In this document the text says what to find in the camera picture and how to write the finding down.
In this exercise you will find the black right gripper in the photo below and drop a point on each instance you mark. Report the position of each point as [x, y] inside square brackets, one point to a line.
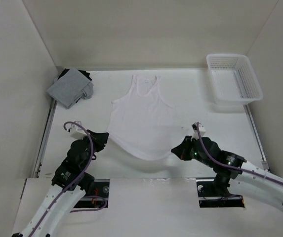
[181, 150]

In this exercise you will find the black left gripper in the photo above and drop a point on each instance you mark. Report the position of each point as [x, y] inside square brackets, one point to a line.
[100, 138]

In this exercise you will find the white tank top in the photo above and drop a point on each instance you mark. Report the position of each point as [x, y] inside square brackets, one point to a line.
[141, 121]

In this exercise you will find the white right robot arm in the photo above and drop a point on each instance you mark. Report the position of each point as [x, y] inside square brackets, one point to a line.
[235, 176]

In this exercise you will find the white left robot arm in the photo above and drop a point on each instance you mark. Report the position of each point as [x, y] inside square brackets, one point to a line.
[69, 185]

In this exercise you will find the folded grey tank top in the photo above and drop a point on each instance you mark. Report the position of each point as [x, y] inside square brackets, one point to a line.
[70, 88]

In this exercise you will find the folded black tank top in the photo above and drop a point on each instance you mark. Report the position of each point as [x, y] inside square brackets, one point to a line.
[85, 73]

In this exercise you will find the white plastic basket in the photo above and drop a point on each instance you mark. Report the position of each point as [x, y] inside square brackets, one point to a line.
[233, 80]

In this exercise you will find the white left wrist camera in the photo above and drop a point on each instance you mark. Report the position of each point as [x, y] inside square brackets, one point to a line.
[76, 132]

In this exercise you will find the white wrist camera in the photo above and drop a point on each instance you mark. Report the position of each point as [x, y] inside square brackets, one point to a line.
[198, 130]
[76, 132]

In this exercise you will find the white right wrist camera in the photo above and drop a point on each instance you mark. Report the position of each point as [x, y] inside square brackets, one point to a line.
[198, 130]

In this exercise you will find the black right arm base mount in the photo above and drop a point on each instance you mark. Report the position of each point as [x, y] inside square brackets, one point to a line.
[209, 197]

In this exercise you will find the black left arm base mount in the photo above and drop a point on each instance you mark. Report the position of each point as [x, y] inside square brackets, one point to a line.
[96, 197]

